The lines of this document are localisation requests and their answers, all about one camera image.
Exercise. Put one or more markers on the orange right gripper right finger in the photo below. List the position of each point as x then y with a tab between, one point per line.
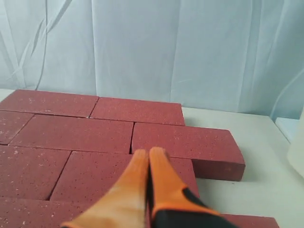
173	205

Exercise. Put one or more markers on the red brick pushed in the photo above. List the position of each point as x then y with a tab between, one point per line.
75	134

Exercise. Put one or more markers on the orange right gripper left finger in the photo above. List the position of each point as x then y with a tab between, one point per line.
123	190

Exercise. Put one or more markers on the red brick lifted front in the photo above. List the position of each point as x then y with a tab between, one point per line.
30	173

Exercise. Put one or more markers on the red brick front large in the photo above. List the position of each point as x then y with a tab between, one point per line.
25	213

